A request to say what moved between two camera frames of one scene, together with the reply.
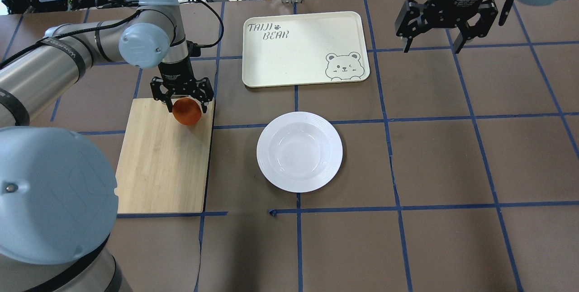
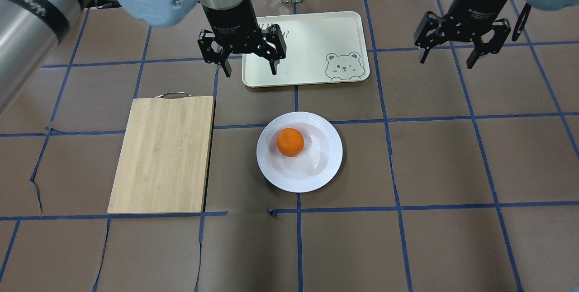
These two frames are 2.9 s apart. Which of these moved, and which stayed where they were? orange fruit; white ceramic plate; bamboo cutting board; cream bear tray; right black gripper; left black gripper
Moved: left black gripper; right black gripper; orange fruit
Stayed: cream bear tray; bamboo cutting board; white ceramic plate
